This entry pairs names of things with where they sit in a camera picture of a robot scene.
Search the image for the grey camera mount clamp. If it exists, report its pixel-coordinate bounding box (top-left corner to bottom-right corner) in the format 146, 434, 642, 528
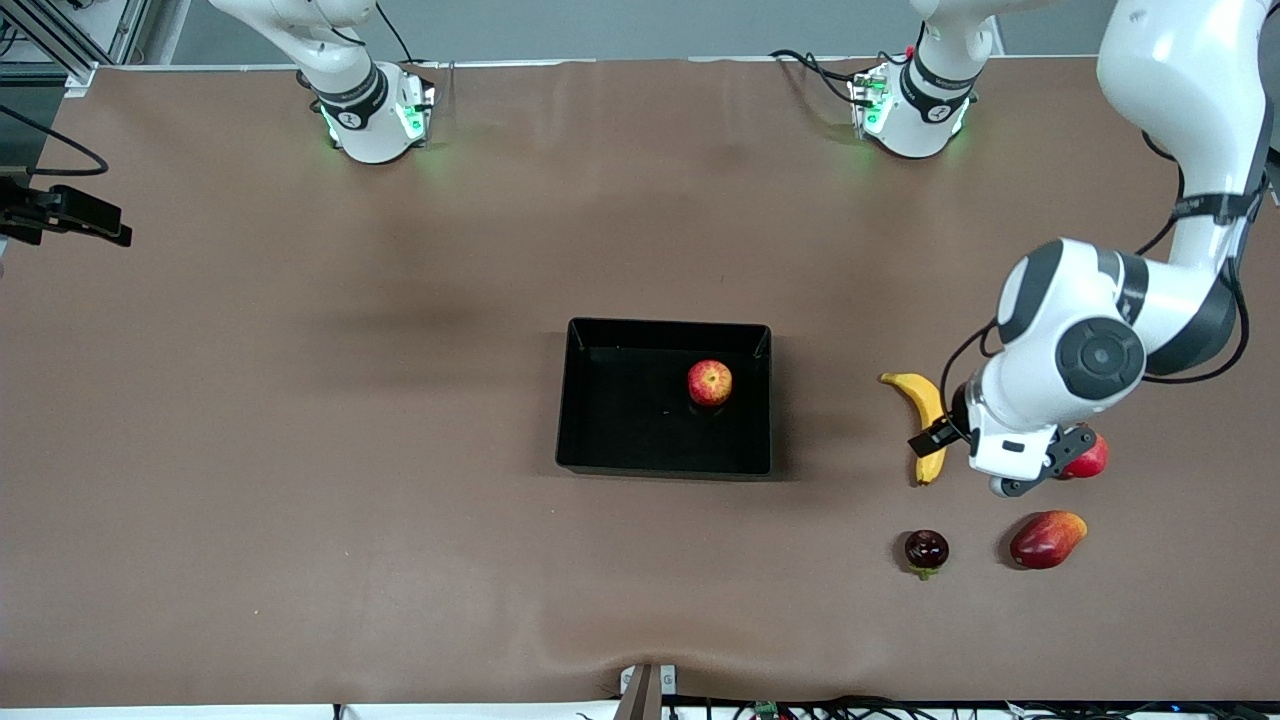
618, 663, 678, 720

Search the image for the red mango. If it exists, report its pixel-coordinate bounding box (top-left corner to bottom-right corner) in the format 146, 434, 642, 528
1009, 510, 1088, 570

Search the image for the red yellow apple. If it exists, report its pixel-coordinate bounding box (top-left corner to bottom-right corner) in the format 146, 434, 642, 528
687, 360, 733, 407

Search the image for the brown table mat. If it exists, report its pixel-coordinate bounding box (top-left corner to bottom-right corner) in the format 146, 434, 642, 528
0, 55, 1280, 707

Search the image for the yellow banana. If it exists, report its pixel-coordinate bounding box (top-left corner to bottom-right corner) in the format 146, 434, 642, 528
880, 372, 949, 487

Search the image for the black left arm base cable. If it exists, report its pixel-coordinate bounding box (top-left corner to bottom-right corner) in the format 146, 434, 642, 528
768, 48, 867, 106

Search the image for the red pomegranate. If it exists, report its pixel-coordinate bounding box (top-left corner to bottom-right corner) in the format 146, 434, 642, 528
1060, 432, 1110, 480

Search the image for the dark purple mangosteen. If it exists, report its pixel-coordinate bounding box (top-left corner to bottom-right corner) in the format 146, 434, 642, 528
904, 530, 950, 581

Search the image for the black plastic box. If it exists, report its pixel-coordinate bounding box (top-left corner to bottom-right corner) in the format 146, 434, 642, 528
555, 318, 774, 479

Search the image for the aluminium frame profile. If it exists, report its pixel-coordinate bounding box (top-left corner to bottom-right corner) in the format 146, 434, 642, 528
0, 0, 151, 91

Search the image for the black right arm base cable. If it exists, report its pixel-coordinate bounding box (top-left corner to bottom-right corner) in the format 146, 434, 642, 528
375, 0, 423, 67

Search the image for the black arm base cable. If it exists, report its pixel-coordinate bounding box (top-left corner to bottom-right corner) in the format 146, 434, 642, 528
768, 48, 867, 106
375, 0, 423, 67

